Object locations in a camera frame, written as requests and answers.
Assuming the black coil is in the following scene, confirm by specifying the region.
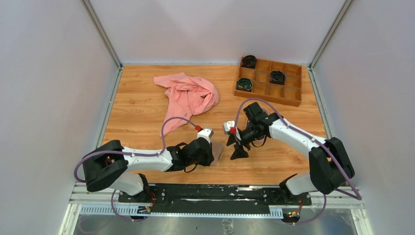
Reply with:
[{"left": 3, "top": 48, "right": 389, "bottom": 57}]
[
  {"left": 241, "top": 55, "right": 257, "bottom": 69},
  {"left": 269, "top": 70, "right": 286, "bottom": 85},
  {"left": 236, "top": 77, "right": 253, "bottom": 92}
]

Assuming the pink oval card tray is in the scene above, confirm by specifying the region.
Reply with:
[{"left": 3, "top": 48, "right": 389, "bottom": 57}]
[{"left": 246, "top": 120, "right": 266, "bottom": 147}]

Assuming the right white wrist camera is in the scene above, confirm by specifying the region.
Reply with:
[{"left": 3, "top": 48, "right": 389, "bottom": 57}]
[{"left": 223, "top": 120, "right": 237, "bottom": 135}]

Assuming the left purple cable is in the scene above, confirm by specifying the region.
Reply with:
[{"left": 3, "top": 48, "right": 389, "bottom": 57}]
[{"left": 73, "top": 117, "right": 203, "bottom": 222}]

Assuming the black coil middle right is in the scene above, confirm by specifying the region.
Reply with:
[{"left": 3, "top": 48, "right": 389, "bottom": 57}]
[{"left": 269, "top": 70, "right": 286, "bottom": 85}]

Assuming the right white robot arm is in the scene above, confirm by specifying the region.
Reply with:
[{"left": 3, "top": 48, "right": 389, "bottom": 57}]
[{"left": 223, "top": 102, "right": 355, "bottom": 205}]

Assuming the black coil bottom left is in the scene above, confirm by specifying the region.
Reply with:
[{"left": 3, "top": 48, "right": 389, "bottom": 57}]
[{"left": 236, "top": 77, "right": 253, "bottom": 92}]

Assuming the wooden compartment tray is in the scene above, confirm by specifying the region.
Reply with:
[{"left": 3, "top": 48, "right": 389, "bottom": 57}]
[{"left": 233, "top": 57, "right": 302, "bottom": 107}]

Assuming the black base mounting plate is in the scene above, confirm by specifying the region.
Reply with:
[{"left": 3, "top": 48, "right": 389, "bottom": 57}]
[{"left": 118, "top": 183, "right": 312, "bottom": 219}]

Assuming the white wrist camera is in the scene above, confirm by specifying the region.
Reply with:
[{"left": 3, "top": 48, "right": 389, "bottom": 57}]
[
  {"left": 197, "top": 128, "right": 214, "bottom": 142},
  {"left": 223, "top": 120, "right": 237, "bottom": 135}
]

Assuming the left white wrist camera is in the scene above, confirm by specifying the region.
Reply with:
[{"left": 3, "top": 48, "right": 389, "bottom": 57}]
[{"left": 197, "top": 128, "right": 214, "bottom": 142}]

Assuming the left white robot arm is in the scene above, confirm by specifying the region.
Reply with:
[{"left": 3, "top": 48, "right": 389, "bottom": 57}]
[{"left": 81, "top": 137, "right": 215, "bottom": 202}]

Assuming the black coil top left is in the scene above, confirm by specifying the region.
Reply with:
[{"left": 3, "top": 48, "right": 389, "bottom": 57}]
[{"left": 241, "top": 55, "right": 257, "bottom": 69}]

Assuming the pink cloth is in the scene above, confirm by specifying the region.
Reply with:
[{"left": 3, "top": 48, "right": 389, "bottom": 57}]
[{"left": 153, "top": 72, "right": 219, "bottom": 137}]

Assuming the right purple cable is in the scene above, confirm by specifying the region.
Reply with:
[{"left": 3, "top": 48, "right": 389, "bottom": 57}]
[{"left": 229, "top": 97, "right": 363, "bottom": 226}]

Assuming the purple cable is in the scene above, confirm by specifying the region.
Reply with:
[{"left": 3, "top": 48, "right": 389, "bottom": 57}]
[
  {"left": 73, "top": 117, "right": 203, "bottom": 222},
  {"left": 229, "top": 97, "right": 363, "bottom": 226}
]

